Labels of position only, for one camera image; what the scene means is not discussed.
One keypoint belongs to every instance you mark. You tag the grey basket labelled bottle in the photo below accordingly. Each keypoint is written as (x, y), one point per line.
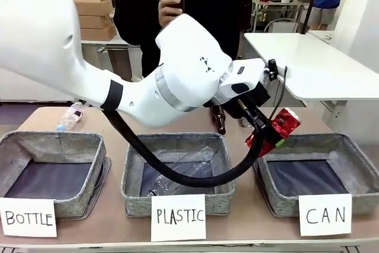
(50, 173)

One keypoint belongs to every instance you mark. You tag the open cardboard box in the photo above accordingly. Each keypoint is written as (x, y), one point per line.
(90, 1)

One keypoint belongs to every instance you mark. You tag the white paper label bottle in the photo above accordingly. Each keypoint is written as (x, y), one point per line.
(28, 217)

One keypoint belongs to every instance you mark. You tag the crushed red can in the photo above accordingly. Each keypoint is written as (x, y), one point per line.
(284, 125)

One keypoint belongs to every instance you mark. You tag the white paper label plastic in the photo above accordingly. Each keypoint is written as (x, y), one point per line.
(178, 217)

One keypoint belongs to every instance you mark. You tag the background metal table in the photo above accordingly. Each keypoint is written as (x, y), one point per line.
(278, 5)

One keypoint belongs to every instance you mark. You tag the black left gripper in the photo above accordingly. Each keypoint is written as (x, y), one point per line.
(260, 96)

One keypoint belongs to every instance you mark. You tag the flat closed cardboard box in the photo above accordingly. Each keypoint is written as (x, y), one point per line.
(97, 32)
(96, 21)

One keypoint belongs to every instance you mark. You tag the person in black clothes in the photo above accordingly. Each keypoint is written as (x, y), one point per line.
(189, 4)

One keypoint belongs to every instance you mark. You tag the white paper label can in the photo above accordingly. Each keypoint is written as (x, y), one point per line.
(325, 215)

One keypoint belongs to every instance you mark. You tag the person's hand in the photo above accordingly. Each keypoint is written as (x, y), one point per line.
(168, 7)

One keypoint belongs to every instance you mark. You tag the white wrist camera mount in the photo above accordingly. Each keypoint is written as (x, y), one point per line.
(242, 78)

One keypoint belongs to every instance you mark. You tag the grey basket labelled plastic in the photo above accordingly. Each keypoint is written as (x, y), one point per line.
(177, 173)

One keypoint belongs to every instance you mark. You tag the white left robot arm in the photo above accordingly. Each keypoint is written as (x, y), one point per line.
(59, 66)

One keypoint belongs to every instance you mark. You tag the silver can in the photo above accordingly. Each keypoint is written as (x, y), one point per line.
(245, 122)

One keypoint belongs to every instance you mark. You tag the white side table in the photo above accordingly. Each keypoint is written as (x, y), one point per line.
(319, 63)

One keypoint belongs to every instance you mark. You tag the grey basket labelled can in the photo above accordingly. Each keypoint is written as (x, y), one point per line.
(314, 173)

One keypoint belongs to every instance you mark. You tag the crushed clear plastic bottle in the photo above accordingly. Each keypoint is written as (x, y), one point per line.
(180, 173)

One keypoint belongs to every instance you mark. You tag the clear plastic water bottle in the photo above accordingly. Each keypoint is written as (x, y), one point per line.
(71, 116)

